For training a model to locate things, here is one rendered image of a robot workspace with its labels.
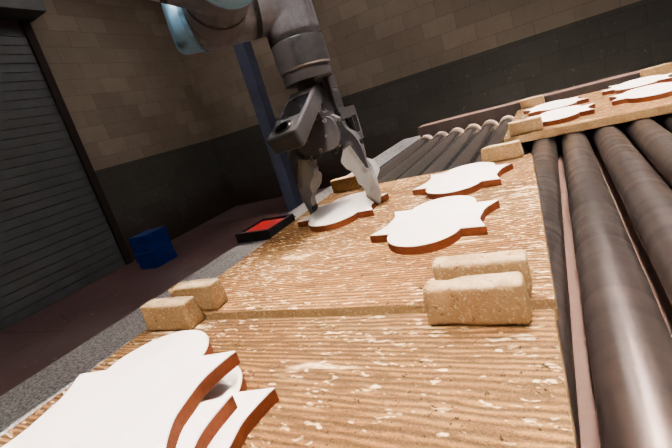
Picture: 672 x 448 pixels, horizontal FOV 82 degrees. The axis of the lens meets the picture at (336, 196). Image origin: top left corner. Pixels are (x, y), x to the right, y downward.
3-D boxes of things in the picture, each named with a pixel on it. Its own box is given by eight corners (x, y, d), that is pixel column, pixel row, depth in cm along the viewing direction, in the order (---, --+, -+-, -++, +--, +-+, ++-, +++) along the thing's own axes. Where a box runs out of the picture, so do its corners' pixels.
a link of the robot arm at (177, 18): (151, -33, 42) (250, -49, 45) (159, 5, 52) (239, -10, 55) (179, 42, 43) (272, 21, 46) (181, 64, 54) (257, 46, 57)
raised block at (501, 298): (428, 329, 24) (417, 289, 24) (433, 312, 26) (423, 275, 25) (535, 327, 22) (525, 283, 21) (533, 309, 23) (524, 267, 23)
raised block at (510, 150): (482, 165, 61) (478, 149, 60) (483, 162, 62) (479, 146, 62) (524, 157, 58) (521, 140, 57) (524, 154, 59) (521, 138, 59)
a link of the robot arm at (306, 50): (306, 29, 50) (257, 52, 54) (317, 65, 51) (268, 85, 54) (331, 33, 56) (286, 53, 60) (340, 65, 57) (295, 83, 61)
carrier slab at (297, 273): (172, 327, 40) (166, 313, 40) (334, 200, 75) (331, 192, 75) (560, 321, 24) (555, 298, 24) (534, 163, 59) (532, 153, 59)
